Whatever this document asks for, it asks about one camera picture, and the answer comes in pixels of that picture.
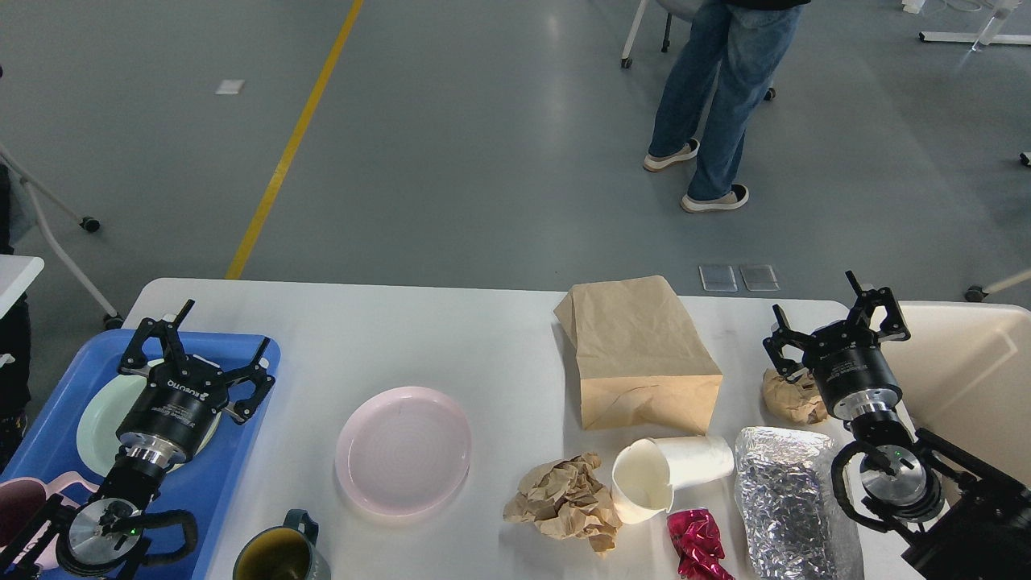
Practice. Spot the white paper cup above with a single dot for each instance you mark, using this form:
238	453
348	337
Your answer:
648	472

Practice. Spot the white office chair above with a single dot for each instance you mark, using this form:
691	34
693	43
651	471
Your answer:
657	31

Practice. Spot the crumpled brown paper ball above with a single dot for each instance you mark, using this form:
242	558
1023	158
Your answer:
566	500

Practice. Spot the white stand base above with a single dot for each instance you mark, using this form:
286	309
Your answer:
989	33

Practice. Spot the blue plastic tray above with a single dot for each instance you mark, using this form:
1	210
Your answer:
121	467

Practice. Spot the silver foil bag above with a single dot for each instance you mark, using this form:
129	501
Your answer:
795	528

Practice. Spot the person in blue jeans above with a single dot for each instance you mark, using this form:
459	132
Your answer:
716	83

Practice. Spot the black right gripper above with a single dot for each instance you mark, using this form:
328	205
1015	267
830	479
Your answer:
845	358

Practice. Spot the pink mug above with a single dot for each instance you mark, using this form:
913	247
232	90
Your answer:
22	497

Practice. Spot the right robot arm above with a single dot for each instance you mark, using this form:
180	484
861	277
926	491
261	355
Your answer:
960	517

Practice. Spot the brown paper bag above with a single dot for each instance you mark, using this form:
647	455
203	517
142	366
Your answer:
640	358

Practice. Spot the light green plate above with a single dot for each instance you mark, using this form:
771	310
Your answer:
97	433

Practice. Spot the teal mug yellow inside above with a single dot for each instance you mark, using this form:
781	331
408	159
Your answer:
288	551

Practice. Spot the beige plastic bin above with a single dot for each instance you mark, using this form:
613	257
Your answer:
965	373

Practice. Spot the pink plate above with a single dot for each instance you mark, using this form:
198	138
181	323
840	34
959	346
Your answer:
404	453

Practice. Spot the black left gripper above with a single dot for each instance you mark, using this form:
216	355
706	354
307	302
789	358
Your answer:
175	400

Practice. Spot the red foil wrapper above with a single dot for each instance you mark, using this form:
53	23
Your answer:
697	541

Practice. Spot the small crumpled brown paper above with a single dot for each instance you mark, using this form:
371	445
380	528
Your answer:
799	403

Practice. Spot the white side table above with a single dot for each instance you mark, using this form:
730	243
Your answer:
16	274

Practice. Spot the chair caster right edge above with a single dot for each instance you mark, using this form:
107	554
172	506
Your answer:
979	293

